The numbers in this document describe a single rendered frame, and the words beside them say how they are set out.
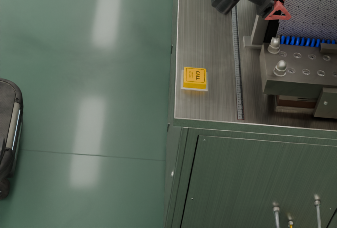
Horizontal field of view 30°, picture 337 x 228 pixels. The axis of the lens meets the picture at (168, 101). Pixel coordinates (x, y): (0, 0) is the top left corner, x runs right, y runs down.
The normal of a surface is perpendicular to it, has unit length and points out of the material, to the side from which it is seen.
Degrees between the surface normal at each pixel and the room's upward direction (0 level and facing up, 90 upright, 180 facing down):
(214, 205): 90
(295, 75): 0
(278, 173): 90
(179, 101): 0
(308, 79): 0
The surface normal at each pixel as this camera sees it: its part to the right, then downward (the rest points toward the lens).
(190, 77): 0.09, -0.67
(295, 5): -0.03, 0.74
